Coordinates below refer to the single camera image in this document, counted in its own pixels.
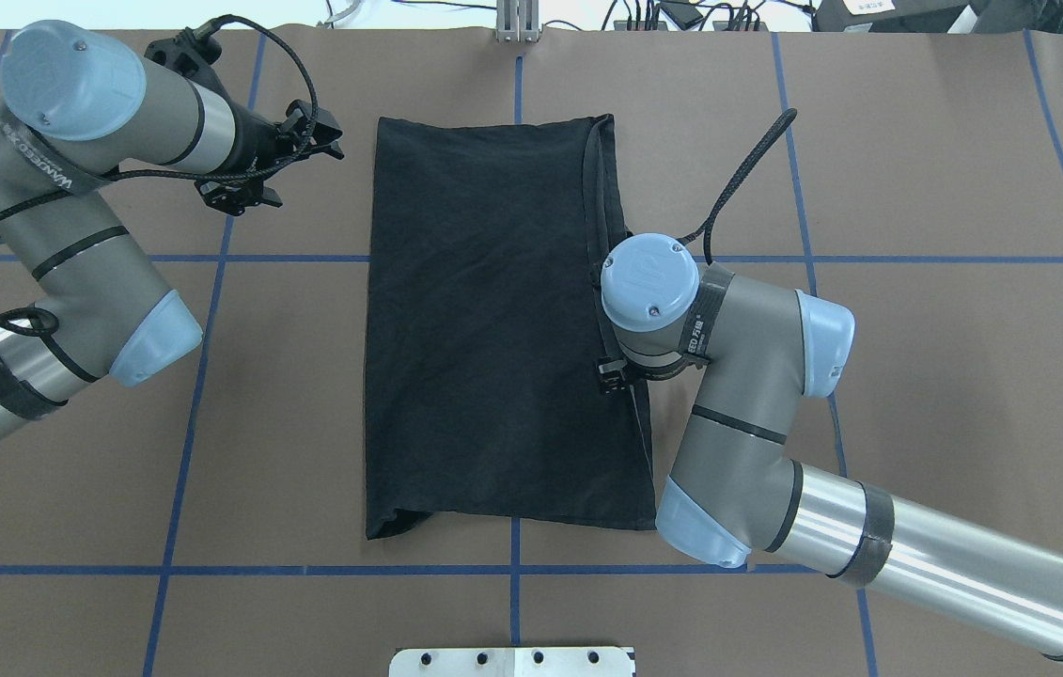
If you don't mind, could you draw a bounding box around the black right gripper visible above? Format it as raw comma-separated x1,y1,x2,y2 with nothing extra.
595,355,635,395

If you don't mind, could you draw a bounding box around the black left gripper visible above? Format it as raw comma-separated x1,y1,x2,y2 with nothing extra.
197,100,345,215

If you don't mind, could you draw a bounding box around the brown table mat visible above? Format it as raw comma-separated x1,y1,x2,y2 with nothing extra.
0,24,1063,676

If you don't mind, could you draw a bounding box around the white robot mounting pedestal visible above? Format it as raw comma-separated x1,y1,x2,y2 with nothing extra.
388,646,638,676

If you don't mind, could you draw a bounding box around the blue tape line crosswise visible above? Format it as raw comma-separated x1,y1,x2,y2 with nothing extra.
0,564,816,577

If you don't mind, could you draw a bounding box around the power strip with cables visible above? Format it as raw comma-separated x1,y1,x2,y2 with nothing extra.
602,1,767,33

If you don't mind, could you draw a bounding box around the blue tape line lengthwise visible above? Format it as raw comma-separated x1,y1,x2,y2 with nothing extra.
771,33,879,676
141,28,269,677

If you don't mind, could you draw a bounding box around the black box with label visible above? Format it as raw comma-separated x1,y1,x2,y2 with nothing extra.
811,1,971,34

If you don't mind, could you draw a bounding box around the black printed t-shirt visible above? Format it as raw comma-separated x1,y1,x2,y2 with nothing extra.
364,115,656,540

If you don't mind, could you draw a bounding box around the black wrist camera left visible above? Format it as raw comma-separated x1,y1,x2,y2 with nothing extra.
144,26,227,98

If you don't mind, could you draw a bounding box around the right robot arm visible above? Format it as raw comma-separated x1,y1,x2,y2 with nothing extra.
597,234,1063,666

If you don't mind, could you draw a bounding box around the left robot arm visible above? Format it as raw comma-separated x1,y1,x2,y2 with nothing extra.
0,14,343,442

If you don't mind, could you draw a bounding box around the aluminium frame post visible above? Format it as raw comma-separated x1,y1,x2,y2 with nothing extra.
495,0,542,43

